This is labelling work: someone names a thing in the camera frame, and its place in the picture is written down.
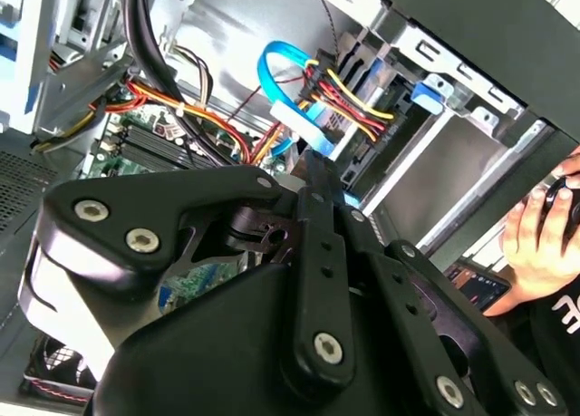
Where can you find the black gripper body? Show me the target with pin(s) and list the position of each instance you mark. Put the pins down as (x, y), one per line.
(204, 366)

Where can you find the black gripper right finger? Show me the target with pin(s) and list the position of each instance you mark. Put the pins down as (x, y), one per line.
(405, 293)

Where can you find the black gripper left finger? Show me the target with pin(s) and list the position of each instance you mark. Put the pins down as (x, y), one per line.
(136, 198)

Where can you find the person's left hand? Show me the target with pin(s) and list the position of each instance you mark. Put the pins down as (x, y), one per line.
(539, 253)

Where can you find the person's right hand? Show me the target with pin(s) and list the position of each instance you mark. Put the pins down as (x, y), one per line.
(572, 167)

